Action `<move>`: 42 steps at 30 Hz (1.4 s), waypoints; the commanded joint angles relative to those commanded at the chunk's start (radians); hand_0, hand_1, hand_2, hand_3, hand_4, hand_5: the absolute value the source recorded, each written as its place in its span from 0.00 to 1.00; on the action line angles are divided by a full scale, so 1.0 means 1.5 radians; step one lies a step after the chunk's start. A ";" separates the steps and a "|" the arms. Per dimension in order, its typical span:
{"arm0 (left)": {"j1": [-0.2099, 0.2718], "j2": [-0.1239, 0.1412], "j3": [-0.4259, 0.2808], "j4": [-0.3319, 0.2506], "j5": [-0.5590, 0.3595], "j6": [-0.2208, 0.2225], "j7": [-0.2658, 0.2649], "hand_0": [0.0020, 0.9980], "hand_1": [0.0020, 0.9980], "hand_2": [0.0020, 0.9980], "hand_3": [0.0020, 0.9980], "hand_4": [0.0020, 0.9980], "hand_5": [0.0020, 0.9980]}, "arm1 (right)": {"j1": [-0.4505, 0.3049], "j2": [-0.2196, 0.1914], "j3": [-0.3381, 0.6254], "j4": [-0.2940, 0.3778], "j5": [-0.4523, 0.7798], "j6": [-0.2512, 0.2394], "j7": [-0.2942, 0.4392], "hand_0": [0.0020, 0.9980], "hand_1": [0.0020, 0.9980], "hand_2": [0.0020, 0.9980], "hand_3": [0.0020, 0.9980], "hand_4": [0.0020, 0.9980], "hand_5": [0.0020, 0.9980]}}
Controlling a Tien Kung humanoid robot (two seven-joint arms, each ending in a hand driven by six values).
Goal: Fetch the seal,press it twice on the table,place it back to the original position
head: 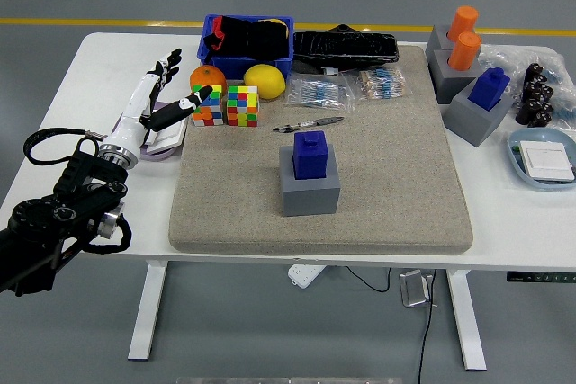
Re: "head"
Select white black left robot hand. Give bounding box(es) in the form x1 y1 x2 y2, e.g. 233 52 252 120
105 48 214 161

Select blue square seal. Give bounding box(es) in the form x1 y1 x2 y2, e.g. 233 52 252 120
292 130 328 181
467 67 511 112

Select grey cube seal holder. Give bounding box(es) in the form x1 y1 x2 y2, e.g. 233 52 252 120
427 49 482 105
425 25 455 59
278 144 341 218
442 80 514 148

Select orange cylinder seal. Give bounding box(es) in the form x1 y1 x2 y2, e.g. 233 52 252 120
447 31 482 72
446 5 480 41

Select purple plate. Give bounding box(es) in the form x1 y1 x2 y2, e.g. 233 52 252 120
117 102 189 163

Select colourful puzzle cube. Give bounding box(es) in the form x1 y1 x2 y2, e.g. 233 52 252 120
226 85 261 128
190 84 225 128

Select orange fruit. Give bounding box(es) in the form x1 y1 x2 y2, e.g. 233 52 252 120
189 65 228 91

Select blue plastic bin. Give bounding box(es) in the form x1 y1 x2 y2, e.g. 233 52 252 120
196 13 295 82

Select yellow lemon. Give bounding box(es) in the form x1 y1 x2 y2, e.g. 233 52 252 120
243 64 288 100

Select black cloth bag red trim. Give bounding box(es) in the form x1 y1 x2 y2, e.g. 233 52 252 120
201 15 290 61

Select clear bag blue resistors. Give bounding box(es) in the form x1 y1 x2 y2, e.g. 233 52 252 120
283 72 356 112

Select white table leg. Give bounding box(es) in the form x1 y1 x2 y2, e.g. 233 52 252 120
446 269 488 371
127 261 168 362

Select black silver pen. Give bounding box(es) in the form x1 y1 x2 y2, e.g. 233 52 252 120
272 116 346 134

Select white power strip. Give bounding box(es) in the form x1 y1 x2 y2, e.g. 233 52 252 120
287 263 326 289

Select clear bag tan resistors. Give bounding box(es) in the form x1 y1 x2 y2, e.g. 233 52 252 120
355 67 413 101

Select grey-brown fabric mat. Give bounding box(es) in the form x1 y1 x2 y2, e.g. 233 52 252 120
168 45 474 255

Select light blue tray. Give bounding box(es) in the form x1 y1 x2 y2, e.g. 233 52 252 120
506 127 576 192

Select black table control panel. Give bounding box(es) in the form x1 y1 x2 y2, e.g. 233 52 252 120
506 271 576 284

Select white switch panel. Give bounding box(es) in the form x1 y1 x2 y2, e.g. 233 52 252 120
146 109 189 155
518 140 576 183

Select thin black cable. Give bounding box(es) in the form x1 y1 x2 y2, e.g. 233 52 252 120
417 269 438 384
344 265 392 293

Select silver metal bracket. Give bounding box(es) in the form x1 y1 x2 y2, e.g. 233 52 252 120
399 269 434 308

